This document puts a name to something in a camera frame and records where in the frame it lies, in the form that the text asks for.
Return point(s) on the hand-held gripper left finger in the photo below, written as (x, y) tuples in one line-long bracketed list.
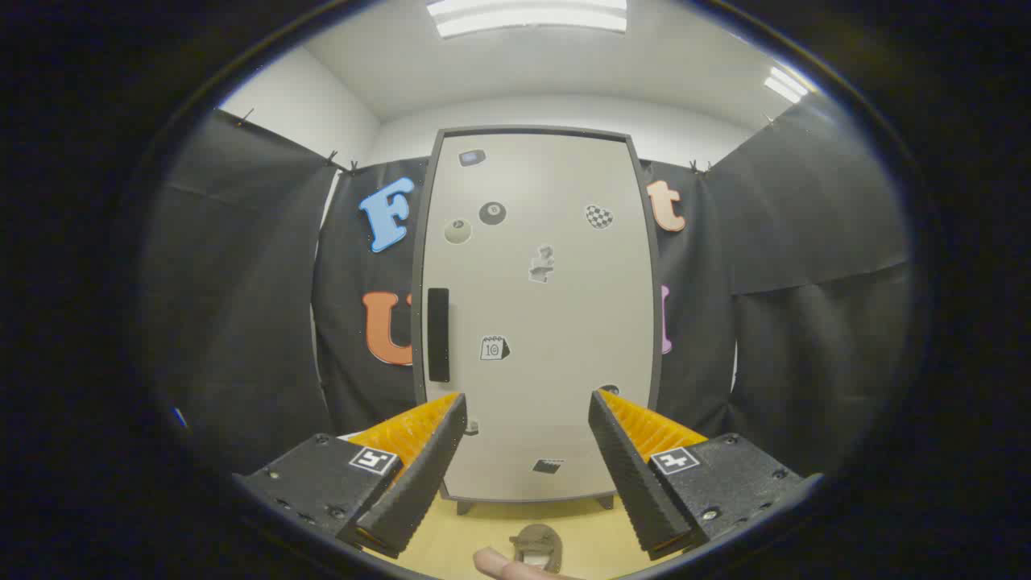
[(427, 467)]

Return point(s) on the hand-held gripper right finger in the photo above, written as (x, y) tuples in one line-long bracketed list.
[(632, 475)]

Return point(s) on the brown fuzzy shoe with bow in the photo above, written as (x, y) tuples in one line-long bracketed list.
[(538, 538)]

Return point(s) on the light grey shoe cabinet door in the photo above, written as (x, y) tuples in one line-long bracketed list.
[(548, 338)]

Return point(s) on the grey shoe cabinet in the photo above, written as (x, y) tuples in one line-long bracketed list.
[(418, 266)]

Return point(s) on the black backdrop cloth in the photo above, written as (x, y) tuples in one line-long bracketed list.
[(242, 282)]

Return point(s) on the small ceiling light panel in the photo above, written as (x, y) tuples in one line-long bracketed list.
[(785, 84)]

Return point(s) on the long ceiling light panel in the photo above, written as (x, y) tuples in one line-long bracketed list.
[(527, 18)]

